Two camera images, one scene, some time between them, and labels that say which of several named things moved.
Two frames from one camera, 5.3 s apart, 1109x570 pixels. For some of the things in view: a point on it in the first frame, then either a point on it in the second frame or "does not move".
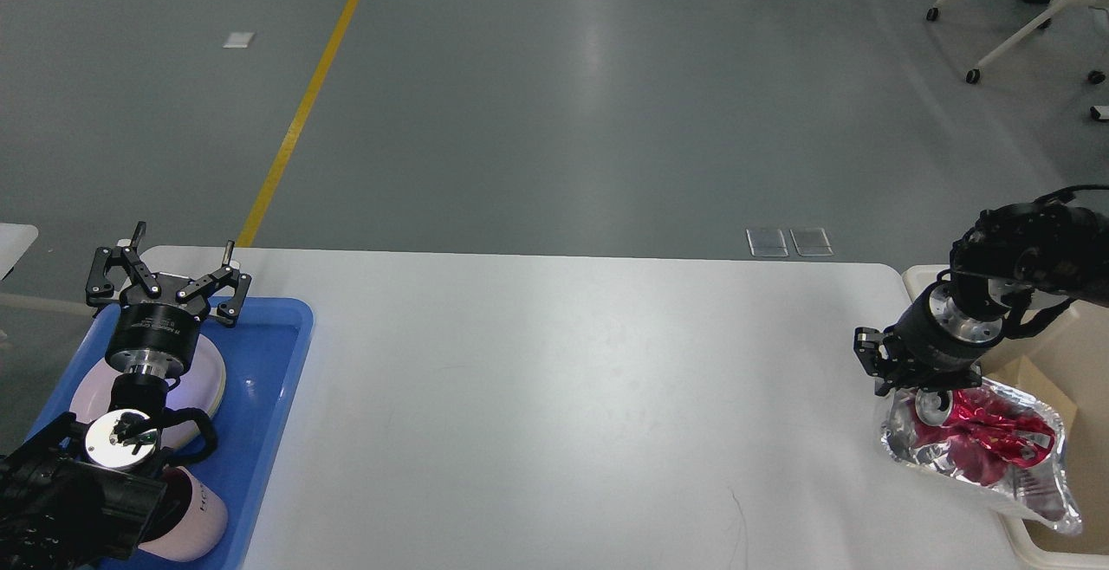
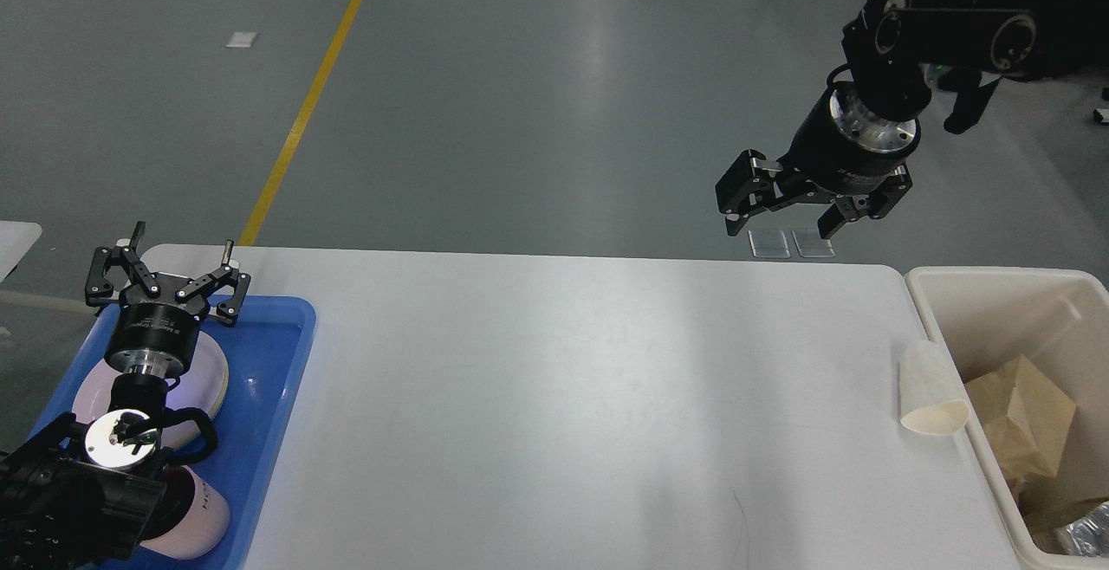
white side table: [15, 241] does not move
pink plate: [200, 385] does not move
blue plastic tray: [264, 357] does not move
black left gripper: [158, 335] does not move
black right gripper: [932, 343] -> [840, 146]
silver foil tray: [985, 434] -> [1087, 537]
